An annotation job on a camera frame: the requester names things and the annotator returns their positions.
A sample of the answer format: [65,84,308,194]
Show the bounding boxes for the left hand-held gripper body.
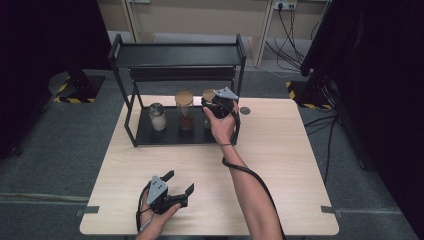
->
[146,175,190,216]

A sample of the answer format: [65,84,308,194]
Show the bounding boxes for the black stand base striped tape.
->
[48,68,106,105]
[285,78,335,111]

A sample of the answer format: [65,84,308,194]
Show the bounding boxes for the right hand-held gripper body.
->
[207,86,240,120]

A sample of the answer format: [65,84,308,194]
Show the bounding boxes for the glass jar with silver lid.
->
[148,102,168,132]

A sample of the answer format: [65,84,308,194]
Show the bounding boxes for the wooden-lid glass jar pale contents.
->
[201,87,218,131]

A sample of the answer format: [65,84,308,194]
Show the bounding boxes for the hand-held gripper cable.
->
[221,109,288,240]
[134,181,153,234]

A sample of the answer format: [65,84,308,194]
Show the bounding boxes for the white power strip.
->
[273,0,299,11]

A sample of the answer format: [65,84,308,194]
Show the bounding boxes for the right hand-held gripper cable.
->
[221,109,288,240]

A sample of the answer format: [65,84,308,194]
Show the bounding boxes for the wooden-lid glass jar brown contents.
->
[174,90,196,132]

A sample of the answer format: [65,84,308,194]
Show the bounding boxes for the black cables at wall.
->
[264,3,322,73]

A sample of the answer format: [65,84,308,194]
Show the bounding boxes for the left hand-held gripper cable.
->
[134,181,153,234]

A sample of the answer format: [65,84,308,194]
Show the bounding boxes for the black cables on floor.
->
[303,113,339,185]

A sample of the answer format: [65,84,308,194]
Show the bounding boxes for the person's right hand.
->
[202,99,241,147]

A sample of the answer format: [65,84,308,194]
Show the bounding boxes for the person's left hand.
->
[137,189,183,236]

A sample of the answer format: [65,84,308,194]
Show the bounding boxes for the black metal shelf rack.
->
[107,33,248,148]

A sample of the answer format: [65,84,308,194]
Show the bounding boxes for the white furniture leg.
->
[254,0,278,68]
[119,0,140,43]

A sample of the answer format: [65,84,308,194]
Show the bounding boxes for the grey tape strip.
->
[320,205,344,220]
[75,205,101,217]

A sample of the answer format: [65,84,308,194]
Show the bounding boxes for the black curtain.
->
[0,0,113,160]
[299,0,424,240]

